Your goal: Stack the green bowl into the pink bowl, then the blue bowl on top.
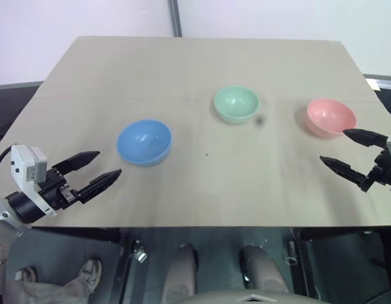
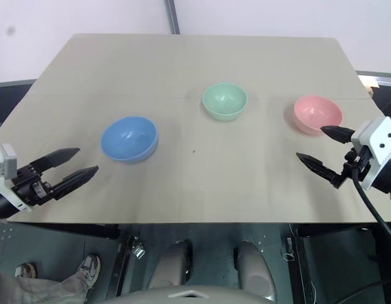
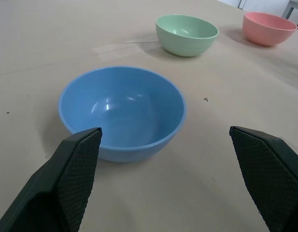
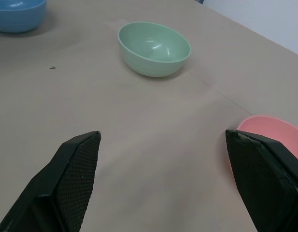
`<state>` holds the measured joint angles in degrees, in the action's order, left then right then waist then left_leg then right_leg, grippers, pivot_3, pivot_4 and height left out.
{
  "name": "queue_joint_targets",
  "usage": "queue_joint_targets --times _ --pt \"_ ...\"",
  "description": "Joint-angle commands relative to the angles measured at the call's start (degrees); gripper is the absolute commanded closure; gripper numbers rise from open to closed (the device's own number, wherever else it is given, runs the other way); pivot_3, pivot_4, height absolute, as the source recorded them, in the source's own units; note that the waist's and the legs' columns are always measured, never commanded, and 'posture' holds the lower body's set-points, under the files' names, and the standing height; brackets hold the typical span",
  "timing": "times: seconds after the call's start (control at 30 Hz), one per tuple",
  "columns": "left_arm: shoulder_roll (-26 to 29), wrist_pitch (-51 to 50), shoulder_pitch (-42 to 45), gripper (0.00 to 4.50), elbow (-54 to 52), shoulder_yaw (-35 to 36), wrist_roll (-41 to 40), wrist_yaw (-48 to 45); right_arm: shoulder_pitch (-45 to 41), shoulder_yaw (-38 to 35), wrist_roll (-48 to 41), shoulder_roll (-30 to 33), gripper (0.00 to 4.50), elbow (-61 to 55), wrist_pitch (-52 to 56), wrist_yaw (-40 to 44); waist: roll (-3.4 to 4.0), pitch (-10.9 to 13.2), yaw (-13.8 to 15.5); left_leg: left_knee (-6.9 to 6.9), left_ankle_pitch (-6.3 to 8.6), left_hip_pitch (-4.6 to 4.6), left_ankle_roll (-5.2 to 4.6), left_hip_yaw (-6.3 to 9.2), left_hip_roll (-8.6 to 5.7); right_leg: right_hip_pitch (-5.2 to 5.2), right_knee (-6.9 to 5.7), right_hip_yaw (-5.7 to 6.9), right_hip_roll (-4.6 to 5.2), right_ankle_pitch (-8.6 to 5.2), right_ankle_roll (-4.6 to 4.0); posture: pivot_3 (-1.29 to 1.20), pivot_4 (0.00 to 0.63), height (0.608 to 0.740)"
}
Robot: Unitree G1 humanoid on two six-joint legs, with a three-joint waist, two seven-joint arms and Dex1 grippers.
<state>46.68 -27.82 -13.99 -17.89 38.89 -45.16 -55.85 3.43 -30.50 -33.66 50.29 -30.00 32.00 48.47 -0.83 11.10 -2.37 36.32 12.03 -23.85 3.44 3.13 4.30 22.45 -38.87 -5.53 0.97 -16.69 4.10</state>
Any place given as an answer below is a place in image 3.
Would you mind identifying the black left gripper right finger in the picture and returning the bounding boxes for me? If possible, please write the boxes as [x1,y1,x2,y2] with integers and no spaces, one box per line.
[229,126,298,232]

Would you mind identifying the grey table leg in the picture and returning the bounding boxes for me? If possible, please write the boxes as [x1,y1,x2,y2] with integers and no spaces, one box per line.
[282,0,298,20]

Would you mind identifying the green plastic bowl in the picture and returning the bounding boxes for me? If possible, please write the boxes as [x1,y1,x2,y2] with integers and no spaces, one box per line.
[155,14,220,58]

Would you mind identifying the blue plastic bowl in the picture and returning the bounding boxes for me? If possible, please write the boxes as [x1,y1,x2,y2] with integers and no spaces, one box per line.
[57,65,187,163]

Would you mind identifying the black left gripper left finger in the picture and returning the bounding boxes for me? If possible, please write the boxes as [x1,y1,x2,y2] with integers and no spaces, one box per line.
[0,127,102,232]

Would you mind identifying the red plastic bowl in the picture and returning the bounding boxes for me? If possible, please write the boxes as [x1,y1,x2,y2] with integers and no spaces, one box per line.
[242,11,298,47]

